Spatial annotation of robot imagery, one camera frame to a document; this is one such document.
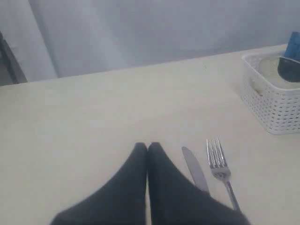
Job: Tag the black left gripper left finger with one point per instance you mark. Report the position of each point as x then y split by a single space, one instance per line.
121 201

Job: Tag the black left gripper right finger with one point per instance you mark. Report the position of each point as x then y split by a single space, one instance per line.
174 200

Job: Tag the silver table knife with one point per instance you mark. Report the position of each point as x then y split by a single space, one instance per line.
195 170

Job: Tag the silver fork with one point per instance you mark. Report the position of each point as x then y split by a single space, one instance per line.
219 168

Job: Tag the white perforated plastic basket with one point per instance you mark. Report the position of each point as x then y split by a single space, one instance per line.
278 113

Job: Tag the white backdrop curtain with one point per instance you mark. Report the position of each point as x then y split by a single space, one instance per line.
59 38

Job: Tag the blue snack packet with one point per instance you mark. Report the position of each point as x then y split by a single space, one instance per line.
293 48

